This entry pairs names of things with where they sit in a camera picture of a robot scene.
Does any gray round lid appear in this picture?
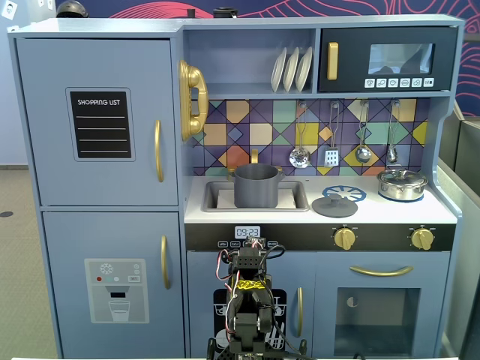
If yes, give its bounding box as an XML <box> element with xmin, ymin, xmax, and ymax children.
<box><xmin>311</xmin><ymin>193</ymin><xmax>359</xmax><ymax>219</ymax></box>

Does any stainless steel pot with lid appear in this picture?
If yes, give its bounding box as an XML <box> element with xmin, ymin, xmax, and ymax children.
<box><xmin>376</xmin><ymin>168</ymin><xmax>429</xmax><ymax>202</ymax></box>

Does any gray cooking pot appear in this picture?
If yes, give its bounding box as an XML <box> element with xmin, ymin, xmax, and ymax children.
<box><xmin>227</xmin><ymin>163</ymin><xmax>286</xmax><ymax>209</ymax></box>

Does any gold toy faucet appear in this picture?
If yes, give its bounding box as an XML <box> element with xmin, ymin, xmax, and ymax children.
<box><xmin>225</xmin><ymin>148</ymin><xmax>284</xmax><ymax>180</ymax></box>

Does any gray toy sink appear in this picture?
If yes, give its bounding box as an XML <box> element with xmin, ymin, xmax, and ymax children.
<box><xmin>202</xmin><ymin>179</ymin><xmax>311</xmax><ymax>213</ymax></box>

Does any digital clock display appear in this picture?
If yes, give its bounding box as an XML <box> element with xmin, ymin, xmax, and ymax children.
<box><xmin>234</xmin><ymin>226</ymin><xmax>261</xmax><ymax>240</ymax></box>

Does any metal skimmer spoon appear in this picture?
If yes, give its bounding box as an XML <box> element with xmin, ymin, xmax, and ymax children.
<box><xmin>288</xmin><ymin>101</ymin><xmax>312</xmax><ymax>170</ymax></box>

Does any metal slotted spatula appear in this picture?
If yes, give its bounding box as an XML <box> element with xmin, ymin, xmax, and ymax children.
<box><xmin>323</xmin><ymin>101</ymin><xmax>342</xmax><ymax>168</ymax></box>

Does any blue dishwasher door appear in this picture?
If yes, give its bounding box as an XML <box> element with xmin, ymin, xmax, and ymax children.
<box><xmin>186</xmin><ymin>250</ymin><xmax>316</xmax><ymax>358</ymax></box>

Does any gold toy telephone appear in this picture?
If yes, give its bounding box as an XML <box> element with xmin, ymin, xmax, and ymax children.
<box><xmin>177</xmin><ymin>59</ymin><xmax>209</xmax><ymax>143</ymax></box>

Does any white toy plate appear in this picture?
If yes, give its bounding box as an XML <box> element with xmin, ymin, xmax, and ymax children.
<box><xmin>270</xmin><ymin>46</ymin><xmax>288</xmax><ymax>93</ymax></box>
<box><xmin>282</xmin><ymin>46</ymin><xmax>300</xmax><ymax>93</ymax></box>
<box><xmin>294</xmin><ymin>46</ymin><xmax>314</xmax><ymax>92</ymax></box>

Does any gold stove knob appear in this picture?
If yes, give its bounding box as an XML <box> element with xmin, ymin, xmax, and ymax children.
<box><xmin>409</xmin><ymin>226</ymin><xmax>436</xmax><ymax>251</ymax></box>
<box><xmin>332</xmin><ymin>226</ymin><xmax>357</xmax><ymax>251</ymax></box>

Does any blue toy kitchen unit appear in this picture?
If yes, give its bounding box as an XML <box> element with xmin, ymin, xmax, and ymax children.
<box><xmin>7</xmin><ymin>13</ymin><xmax>466</xmax><ymax>359</ymax></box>

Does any blue oven door with window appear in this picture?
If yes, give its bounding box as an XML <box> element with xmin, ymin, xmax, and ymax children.
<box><xmin>314</xmin><ymin>251</ymin><xmax>451</xmax><ymax>358</ymax></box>

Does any metal ladle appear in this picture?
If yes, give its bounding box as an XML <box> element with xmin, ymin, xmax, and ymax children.
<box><xmin>354</xmin><ymin>100</ymin><xmax>373</xmax><ymax>164</ymax></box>

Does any black shopping list chalkboard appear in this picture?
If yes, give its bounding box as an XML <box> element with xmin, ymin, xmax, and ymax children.
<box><xmin>65</xmin><ymin>87</ymin><xmax>137</xmax><ymax>163</ymax></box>

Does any small metal spoon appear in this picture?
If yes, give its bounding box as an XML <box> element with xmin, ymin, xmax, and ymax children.
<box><xmin>385</xmin><ymin>99</ymin><xmax>401</xmax><ymax>164</ymax></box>

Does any black toy microwave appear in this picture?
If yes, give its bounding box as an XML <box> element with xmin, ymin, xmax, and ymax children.
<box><xmin>317</xmin><ymin>26</ymin><xmax>459</xmax><ymax>93</ymax></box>

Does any blue freezer door with dispenser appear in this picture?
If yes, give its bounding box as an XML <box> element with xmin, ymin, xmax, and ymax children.
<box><xmin>41</xmin><ymin>210</ymin><xmax>185</xmax><ymax>359</ymax></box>

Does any blue fridge door with chalkboard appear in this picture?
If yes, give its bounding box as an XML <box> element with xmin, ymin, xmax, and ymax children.
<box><xmin>15</xmin><ymin>37</ymin><xmax>179</xmax><ymax>207</ymax></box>

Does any black helmet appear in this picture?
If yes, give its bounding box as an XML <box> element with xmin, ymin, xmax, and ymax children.
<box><xmin>55</xmin><ymin>0</ymin><xmax>89</xmax><ymax>19</ymax></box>

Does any white paper face drawing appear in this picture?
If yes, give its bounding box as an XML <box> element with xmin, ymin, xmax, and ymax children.
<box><xmin>1</xmin><ymin>1</ymin><xmax>20</xmax><ymax>20</ymax></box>

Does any gold fridge door handle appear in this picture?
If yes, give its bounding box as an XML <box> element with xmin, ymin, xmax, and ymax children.
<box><xmin>153</xmin><ymin>119</ymin><xmax>165</xmax><ymax>184</ymax></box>

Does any gold freezer door handle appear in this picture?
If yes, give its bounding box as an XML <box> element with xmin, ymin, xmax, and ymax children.
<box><xmin>160</xmin><ymin>235</ymin><xmax>172</xmax><ymax>290</ymax></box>

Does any gold dishwasher handle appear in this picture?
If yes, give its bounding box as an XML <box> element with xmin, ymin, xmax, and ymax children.
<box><xmin>295</xmin><ymin>286</ymin><xmax>304</xmax><ymax>338</ymax></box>

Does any gold microwave handle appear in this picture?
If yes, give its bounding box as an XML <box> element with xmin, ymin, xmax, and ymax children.
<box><xmin>326</xmin><ymin>41</ymin><xmax>339</xmax><ymax>81</ymax></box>

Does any gold oven handle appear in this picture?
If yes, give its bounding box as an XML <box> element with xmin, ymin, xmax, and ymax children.
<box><xmin>349</xmin><ymin>265</ymin><xmax>414</xmax><ymax>278</ymax></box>

